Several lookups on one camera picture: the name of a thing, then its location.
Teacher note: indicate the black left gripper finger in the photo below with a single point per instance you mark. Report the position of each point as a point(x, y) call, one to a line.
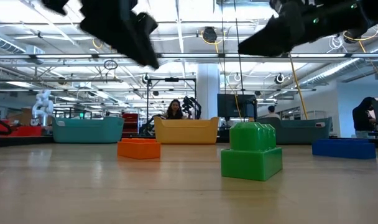
point(136, 49)
point(57, 5)

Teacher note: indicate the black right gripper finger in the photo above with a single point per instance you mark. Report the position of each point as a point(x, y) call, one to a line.
point(273, 39)

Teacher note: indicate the orange building block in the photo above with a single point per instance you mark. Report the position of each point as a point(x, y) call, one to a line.
point(138, 151)

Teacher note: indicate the green building block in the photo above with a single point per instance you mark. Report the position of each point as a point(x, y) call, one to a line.
point(251, 161)

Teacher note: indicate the blue building block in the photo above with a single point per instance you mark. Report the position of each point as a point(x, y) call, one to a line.
point(343, 150)

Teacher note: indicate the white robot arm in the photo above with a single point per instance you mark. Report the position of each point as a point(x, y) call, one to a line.
point(43, 107)

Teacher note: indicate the black background robot arm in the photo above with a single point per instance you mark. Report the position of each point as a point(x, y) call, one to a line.
point(191, 107)

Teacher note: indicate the person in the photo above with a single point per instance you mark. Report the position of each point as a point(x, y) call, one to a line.
point(271, 112)
point(175, 110)
point(363, 118)

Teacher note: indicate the red bin shelf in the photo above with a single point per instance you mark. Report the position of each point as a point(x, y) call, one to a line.
point(130, 123)

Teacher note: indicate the black computer monitor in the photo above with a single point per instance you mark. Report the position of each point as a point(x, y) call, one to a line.
point(235, 105)

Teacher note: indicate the light teal plastic bin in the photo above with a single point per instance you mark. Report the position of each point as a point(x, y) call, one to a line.
point(88, 130)

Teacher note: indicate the yellow-orange plastic bin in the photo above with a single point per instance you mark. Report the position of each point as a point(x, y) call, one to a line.
point(186, 132)

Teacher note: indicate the dark teal plastic bin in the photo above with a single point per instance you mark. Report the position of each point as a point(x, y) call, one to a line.
point(301, 132)

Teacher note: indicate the brown cardboard box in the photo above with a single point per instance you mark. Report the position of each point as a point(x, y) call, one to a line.
point(24, 116)

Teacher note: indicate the red storage tray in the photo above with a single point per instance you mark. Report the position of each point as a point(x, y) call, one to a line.
point(24, 131)

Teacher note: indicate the black camera stand frame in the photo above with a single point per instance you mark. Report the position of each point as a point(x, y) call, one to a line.
point(172, 79)

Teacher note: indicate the black aluminium table frame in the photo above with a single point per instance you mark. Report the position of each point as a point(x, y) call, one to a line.
point(21, 140)

